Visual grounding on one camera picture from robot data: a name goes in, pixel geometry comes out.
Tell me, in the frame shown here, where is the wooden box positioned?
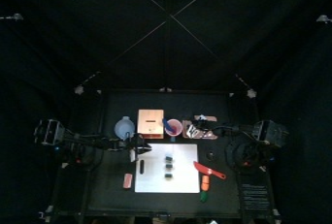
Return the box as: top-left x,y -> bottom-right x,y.
136,109 -> 166,140

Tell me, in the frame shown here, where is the white text label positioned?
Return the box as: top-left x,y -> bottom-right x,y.
241,182 -> 270,211

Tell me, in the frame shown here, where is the pink toy salmon sushi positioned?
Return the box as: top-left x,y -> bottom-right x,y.
122,173 -> 134,190

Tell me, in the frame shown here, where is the blue spoon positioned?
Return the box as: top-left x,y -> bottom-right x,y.
160,117 -> 174,133

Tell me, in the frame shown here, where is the orange toy carrot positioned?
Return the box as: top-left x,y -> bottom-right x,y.
198,175 -> 211,204

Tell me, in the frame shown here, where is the pink cup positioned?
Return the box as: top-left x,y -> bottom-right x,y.
163,118 -> 184,138

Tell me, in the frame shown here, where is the red toy knife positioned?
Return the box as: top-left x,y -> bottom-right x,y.
191,161 -> 227,180

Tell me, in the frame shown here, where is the light blue plate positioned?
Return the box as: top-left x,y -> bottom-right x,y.
112,115 -> 136,141

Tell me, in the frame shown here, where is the white cutting board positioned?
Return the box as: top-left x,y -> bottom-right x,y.
134,143 -> 200,194

